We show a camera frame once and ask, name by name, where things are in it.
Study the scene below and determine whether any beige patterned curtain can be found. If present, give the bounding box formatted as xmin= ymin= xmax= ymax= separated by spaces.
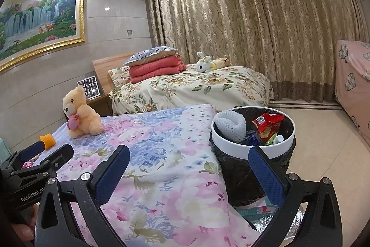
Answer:
xmin=147 ymin=0 xmax=365 ymax=103

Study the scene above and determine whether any black trash bin white rim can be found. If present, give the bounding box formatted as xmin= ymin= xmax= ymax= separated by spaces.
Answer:
xmin=209 ymin=105 xmax=297 ymax=207

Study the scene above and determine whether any blue wrapper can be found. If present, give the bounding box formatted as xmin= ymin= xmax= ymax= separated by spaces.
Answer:
xmin=246 ymin=131 xmax=262 ymax=146

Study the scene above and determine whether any red orange snack bag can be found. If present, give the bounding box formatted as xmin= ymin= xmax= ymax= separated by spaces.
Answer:
xmin=251 ymin=112 xmax=285 ymax=139

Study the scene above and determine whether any blue flowered pillow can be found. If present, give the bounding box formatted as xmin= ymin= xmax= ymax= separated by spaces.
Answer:
xmin=124 ymin=46 xmax=177 ymax=66

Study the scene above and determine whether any teal printed box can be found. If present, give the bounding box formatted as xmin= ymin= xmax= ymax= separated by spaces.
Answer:
xmin=237 ymin=198 xmax=279 ymax=217

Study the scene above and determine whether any white rabbit plush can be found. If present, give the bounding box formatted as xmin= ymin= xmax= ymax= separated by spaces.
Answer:
xmin=195 ymin=52 xmax=216 ymax=73

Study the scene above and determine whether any wooden nightstand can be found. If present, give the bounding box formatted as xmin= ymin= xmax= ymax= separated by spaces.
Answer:
xmin=87 ymin=94 xmax=113 ymax=117

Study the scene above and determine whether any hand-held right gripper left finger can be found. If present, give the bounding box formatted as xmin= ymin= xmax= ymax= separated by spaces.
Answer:
xmin=34 ymin=144 xmax=130 ymax=247

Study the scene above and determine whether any bed with floral cover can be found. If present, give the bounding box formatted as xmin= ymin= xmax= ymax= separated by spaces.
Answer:
xmin=108 ymin=65 xmax=274 ymax=116

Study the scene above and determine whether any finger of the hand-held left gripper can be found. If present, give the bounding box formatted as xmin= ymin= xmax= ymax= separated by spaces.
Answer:
xmin=12 ymin=144 xmax=74 ymax=187
xmin=0 ymin=141 xmax=46 ymax=176

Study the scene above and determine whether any gold framed landscape painting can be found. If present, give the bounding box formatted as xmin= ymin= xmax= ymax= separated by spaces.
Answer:
xmin=0 ymin=0 xmax=86 ymax=72

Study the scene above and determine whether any teal cushion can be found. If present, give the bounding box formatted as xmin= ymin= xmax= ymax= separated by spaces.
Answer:
xmin=0 ymin=138 xmax=12 ymax=156

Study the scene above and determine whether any black white photo frame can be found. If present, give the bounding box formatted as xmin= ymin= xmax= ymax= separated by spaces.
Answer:
xmin=77 ymin=76 xmax=101 ymax=100

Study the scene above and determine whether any cream teddy bear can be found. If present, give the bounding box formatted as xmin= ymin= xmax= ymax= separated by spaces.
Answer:
xmin=62 ymin=85 xmax=104 ymax=138

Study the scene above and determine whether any floral pillow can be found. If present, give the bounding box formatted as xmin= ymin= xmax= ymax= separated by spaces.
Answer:
xmin=108 ymin=66 xmax=130 ymax=88

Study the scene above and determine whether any green snack pouch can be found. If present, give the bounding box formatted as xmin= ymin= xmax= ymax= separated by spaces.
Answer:
xmin=262 ymin=134 xmax=285 ymax=147

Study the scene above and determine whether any yellow plush doll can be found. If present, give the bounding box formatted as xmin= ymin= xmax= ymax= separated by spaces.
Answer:
xmin=210 ymin=55 xmax=232 ymax=69

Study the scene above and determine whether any silver foil mat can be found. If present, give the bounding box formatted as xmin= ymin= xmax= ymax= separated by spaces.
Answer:
xmin=246 ymin=201 xmax=310 ymax=247

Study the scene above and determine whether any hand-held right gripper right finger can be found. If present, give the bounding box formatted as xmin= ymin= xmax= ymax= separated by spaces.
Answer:
xmin=248 ymin=145 xmax=343 ymax=247

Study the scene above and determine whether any wooden headboard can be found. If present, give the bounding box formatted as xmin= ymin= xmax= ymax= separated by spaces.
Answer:
xmin=92 ymin=52 xmax=136 ymax=94

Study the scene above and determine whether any folded red blanket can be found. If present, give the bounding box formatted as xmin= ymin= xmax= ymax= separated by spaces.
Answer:
xmin=129 ymin=54 xmax=187 ymax=84

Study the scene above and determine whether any pastel floral blanket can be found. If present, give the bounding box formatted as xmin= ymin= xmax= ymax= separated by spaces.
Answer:
xmin=26 ymin=104 xmax=261 ymax=247

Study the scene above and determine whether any person's left hand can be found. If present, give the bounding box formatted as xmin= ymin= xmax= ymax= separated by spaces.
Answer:
xmin=11 ymin=203 xmax=40 ymax=242

